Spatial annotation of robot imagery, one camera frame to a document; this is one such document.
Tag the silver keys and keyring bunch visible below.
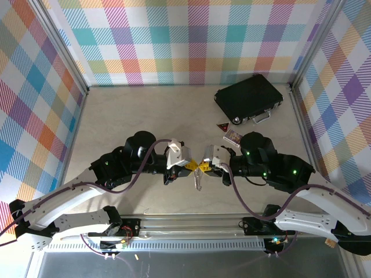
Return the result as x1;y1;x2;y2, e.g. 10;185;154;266
192;169;203;192

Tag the blue playing card box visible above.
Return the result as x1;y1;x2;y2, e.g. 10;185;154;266
223;129;243;148

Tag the black ribbed aluminium case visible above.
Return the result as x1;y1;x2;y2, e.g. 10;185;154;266
214;74;284;126

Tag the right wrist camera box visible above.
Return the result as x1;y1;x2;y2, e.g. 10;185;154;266
202;144;230;171

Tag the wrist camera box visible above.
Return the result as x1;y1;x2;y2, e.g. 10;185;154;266
165;138;192;169
202;144;230;171

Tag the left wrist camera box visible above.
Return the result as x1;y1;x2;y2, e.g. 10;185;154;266
165;138;192;169

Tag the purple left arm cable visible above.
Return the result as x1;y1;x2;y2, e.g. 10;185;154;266
0;139;174;247

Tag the aluminium table edge rail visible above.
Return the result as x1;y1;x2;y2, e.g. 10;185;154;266
56;86;89;203
289;85;322;186

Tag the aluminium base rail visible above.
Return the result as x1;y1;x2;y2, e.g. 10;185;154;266
59;213;290;241

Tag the slotted grey cable duct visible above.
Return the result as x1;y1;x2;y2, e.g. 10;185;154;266
46;239;266;252

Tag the thin purple base cable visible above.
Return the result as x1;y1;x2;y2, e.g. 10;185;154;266
265;231;299;257
80;233;117;257

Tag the aluminium frame post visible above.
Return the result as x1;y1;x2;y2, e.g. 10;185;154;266
28;0;89;93
289;0;347;90

